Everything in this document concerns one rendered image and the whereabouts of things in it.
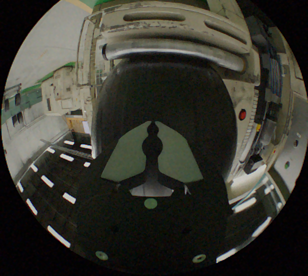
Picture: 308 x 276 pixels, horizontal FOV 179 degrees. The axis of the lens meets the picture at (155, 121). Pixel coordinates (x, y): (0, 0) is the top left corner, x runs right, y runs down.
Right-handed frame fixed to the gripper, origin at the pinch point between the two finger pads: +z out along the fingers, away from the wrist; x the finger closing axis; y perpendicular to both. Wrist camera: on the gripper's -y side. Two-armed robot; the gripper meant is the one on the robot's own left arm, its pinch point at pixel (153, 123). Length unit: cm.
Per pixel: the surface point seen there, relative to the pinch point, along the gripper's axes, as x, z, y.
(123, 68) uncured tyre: -5.7, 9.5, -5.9
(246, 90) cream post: 32.6, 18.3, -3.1
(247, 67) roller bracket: 23.3, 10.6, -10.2
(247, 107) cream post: 34.8, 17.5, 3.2
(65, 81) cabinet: -344, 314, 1
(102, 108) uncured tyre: -7.8, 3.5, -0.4
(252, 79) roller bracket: 23.4, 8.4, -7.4
